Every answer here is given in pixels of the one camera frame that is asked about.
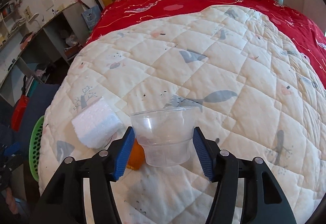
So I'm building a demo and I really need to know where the white styrofoam block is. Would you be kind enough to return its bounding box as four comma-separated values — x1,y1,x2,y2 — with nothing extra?
71,97,123,149

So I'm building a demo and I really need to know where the orange snack wrapper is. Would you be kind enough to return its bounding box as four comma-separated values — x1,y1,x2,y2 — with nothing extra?
127,140,145,170

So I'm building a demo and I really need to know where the clear plastic cup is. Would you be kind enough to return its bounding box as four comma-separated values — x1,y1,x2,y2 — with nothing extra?
130,106,197,167

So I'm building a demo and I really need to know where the green plastic mesh trash basket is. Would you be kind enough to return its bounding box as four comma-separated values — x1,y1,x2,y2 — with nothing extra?
28,116,44,182

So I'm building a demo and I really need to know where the blue office chair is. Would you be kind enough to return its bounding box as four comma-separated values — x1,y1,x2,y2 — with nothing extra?
1,84,60,156

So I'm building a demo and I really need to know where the white quilted blanket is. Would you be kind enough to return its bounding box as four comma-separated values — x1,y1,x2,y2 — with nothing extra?
38,5,325,223

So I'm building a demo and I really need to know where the white desk with shelves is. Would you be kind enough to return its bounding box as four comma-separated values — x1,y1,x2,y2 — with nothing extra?
1,0,88,106

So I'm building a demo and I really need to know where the white desk lamp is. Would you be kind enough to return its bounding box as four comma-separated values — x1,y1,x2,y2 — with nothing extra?
27,13,41,30

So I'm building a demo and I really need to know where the blue paper gift bag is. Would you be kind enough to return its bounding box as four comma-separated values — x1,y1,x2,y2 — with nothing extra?
82,5,101,31

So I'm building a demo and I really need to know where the red patterned bedspread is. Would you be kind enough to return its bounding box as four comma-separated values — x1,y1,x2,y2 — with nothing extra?
87,0,325,83

